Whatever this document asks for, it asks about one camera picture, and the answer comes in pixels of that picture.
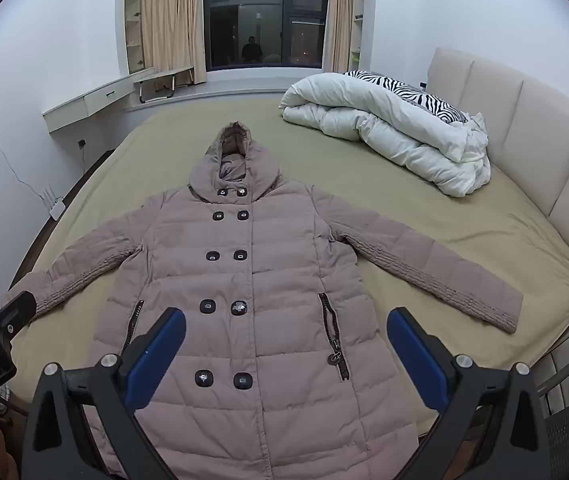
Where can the white wall shelf unit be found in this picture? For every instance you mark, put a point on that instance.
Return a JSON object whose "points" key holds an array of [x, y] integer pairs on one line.
{"points": [[357, 30], [133, 20]]}

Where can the zebra print pillow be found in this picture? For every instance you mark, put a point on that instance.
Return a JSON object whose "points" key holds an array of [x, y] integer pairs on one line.
{"points": [[414, 92]]}

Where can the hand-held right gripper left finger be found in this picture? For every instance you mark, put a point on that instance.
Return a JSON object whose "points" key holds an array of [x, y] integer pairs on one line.
{"points": [[159, 355]]}

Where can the beige padded headboard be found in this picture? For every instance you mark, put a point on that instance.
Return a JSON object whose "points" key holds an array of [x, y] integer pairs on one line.
{"points": [[539, 125]]}

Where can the white floating desk with drawer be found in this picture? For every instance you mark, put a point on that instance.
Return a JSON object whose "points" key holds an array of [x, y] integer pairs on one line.
{"points": [[89, 100]]}

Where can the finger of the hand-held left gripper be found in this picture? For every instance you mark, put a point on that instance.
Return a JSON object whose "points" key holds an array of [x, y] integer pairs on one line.
{"points": [[17, 312]]}

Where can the bed with olive sheet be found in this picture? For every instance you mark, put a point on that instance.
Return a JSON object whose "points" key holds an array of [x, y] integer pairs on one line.
{"points": [[414, 210]]}

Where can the white bedside cabinet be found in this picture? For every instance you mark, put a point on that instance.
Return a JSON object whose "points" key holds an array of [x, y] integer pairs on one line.
{"points": [[562, 360]]}

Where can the folding metal frame table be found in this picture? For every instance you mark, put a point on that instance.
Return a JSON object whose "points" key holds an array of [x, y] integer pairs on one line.
{"points": [[157, 87]]}

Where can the white folded duvet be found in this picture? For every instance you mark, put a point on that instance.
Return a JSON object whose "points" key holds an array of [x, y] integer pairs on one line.
{"points": [[389, 120]]}

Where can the dark window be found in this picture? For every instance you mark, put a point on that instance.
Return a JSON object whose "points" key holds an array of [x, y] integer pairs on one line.
{"points": [[264, 20]]}

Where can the white router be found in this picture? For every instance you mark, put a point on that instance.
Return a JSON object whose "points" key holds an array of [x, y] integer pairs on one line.
{"points": [[55, 207]]}

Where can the mauve hooded puffer coat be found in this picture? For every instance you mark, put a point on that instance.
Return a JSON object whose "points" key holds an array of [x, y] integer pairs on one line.
{"points": [[274, 285]]}

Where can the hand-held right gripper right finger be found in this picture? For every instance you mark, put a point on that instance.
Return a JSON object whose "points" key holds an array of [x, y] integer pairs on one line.
{"points": [[417, 360]]}

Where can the beige curtain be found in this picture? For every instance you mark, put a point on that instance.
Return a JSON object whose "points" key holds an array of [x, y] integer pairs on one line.
{"points": [[338, 20], [172, 25]]}

